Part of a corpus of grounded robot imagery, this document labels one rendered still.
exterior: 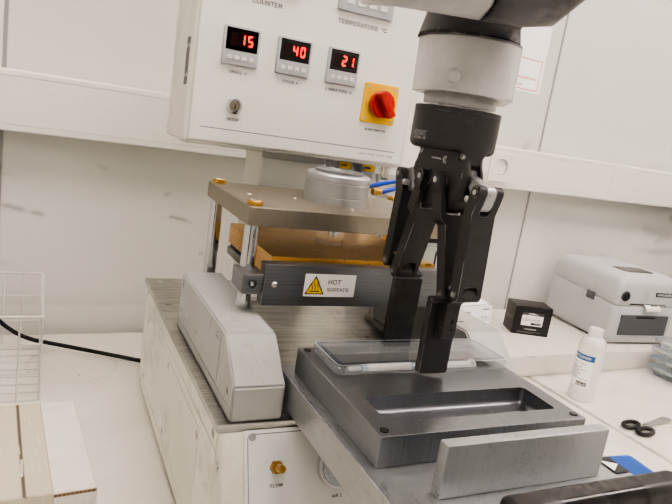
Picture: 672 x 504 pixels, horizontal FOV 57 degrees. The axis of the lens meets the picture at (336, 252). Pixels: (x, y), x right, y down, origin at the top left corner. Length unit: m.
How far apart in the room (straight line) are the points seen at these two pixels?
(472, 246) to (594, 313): 1.12
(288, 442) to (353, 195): 0.29
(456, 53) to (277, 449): 0.38
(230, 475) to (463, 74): 0.39
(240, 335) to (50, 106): 0.66
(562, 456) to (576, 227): 1.36
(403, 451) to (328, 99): 0.54
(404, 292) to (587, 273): 1.08
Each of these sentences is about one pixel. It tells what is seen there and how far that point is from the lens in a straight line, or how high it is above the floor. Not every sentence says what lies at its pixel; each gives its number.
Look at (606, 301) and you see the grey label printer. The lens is 1.59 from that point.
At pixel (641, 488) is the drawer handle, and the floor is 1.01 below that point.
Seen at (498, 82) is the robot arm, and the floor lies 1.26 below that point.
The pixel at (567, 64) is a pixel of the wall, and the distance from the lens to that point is 1.71.
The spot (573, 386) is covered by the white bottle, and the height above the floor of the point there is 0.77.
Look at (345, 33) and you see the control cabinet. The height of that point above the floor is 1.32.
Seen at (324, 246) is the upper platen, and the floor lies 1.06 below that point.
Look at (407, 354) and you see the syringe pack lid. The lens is 0.58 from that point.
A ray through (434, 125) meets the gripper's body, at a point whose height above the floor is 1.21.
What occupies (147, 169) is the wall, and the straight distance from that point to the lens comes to 1.22.
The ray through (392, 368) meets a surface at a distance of 0.55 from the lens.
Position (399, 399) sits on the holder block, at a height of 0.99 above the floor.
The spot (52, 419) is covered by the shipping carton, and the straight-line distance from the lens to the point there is 0.77.
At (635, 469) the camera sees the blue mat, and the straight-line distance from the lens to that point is 1.12.
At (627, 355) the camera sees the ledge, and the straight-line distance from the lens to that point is 1.59.
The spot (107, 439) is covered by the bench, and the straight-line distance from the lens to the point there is 0.91.
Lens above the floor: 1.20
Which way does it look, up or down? 12 degrees down
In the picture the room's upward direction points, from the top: 9 degrees clockwise
